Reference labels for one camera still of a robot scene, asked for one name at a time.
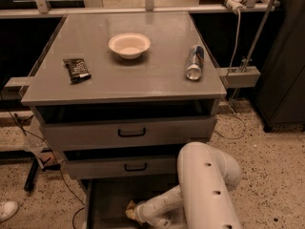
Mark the grey top drawer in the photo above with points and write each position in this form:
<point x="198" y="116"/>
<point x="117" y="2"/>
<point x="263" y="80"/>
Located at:
<point x="103" y="134"/>

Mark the black drawer handle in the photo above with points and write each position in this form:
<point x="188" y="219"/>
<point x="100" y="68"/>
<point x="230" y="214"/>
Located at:
<point x="135" y="168"/>
<point x="131" y="133"/>

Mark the grey middle drawer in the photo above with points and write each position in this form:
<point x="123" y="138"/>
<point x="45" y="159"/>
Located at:
<point x="114" y="167"/>

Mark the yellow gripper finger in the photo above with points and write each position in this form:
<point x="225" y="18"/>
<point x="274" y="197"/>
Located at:
<point x="130" y="214"/>

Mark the black top drawer handle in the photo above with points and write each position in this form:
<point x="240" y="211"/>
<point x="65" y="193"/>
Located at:
<point x="131" y="133"/>

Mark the black clamp tool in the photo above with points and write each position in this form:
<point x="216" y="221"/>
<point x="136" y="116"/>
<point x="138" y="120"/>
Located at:
<point x="45" y="161"/>

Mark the grey back rail shelf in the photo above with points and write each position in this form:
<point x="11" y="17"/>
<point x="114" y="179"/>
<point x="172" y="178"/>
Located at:
<point x="16" y="14"/>

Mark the white shoe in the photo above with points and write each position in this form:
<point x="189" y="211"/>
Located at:
<point x="8" y="209"/>

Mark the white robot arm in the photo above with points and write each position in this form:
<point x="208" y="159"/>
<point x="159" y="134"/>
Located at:
<point x="201" y="198"/>

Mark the black snack packet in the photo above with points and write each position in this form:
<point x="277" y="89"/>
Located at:
<point x="78" y="70"/>

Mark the white paper bowl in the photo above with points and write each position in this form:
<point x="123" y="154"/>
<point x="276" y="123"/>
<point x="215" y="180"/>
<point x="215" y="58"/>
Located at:
<point x="129" y="45"/>

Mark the metal rod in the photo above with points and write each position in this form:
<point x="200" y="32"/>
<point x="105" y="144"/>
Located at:
<point x="245" y="62"/>

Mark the grey drawer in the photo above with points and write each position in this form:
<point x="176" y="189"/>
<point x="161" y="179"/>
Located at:
<point x="114" y="167"/>
<point x="103" y="134"/>
<point x="108" y="199"/>

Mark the dark cabinet at right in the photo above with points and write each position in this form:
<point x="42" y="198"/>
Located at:
<point x="279" y="95"/>

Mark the silver blue drink can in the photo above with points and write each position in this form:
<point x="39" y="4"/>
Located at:
<point x="194" y="66"/>

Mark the grey drawer cabinet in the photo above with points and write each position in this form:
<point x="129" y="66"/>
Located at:
<point x="153" y="85"/>

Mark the black middle drawer handle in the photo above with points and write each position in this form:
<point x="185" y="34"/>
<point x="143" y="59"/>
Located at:
<point x="135" y="168"/>

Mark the grey bottom drawer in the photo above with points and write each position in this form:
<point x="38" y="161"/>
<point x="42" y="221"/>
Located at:
<point x="108" y="199"/>

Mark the grey metal bracket block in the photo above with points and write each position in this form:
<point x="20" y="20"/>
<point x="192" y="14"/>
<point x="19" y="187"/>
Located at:
<point x="234" y="78"/>

